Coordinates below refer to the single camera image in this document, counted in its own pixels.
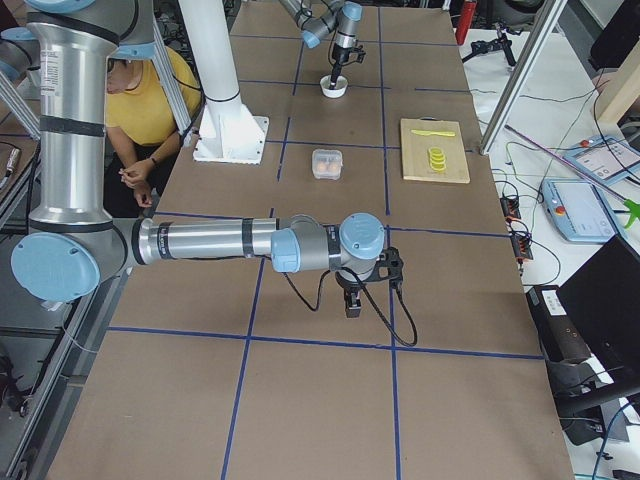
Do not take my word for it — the clear plastic egg box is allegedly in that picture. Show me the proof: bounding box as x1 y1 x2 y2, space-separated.
311 149 343 180

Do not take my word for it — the black computer box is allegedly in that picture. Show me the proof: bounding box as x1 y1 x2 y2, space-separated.
526 235 639 370

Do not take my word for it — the wooden cutting board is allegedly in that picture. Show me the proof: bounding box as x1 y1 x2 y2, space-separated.
400 118 470 184

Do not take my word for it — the reacher grabber stick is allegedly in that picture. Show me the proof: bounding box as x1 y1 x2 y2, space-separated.
505 125 640 229

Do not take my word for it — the teach pendant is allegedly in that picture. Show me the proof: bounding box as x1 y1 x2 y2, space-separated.
563 135 639 186
541 178 620 244

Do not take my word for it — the red cylinder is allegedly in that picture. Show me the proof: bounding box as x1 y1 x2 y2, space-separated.
456 0 476 33

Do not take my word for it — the aluminium frame post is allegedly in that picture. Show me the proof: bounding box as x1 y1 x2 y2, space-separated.
479 0 567 155

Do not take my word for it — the black tripod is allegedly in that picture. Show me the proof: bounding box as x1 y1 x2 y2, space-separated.
462 22 522 67

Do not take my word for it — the teach pendant far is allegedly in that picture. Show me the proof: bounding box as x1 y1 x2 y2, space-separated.
563 135 639 186

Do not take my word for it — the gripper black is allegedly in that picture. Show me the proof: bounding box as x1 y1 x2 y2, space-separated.
335 268 374 318
329 44 351 89

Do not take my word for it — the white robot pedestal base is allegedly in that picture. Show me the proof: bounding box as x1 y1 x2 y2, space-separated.
179 0 269 164

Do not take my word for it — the person in yellow shirt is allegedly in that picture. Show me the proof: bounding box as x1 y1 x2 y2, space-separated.
103 58 181 218

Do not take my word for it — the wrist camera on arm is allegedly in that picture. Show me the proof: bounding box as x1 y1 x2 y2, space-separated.
376 247 404 291
347 44 366 65

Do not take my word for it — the yellow plastic knife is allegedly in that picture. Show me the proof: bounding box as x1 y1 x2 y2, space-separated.
410 129 456 138

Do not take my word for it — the teach pendant near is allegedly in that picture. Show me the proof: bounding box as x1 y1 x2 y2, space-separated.
541 178 620 244

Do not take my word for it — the white bowl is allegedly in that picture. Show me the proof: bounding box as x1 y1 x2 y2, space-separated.
319 75 348 98

